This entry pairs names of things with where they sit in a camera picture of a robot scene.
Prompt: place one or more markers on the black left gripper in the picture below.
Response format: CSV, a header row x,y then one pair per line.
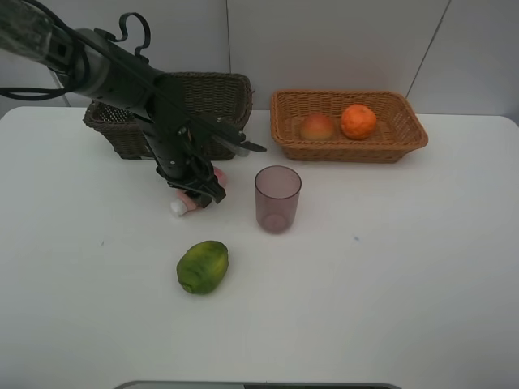
x,y
178,160

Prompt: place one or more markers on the pink squeeze bottle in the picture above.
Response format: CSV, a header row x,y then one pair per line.
x,y
183,204

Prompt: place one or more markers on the red yellow peach fruit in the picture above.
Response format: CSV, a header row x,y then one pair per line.
x,y
317,127

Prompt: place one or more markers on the orange tangerine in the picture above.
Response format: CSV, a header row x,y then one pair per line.
x,y
358,122

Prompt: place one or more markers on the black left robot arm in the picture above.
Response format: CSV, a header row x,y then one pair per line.
x,y
90,63

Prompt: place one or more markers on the dark brown wicker basket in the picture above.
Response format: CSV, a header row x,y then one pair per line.
x,y
223,95

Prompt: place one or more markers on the translucent purple plastic cup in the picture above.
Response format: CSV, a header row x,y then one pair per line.
x,y
277,190

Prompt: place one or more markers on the green papaya fruit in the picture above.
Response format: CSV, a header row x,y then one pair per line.
x,y
203,267

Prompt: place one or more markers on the light orange wicker basket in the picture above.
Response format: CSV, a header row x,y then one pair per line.
x,y
397,133

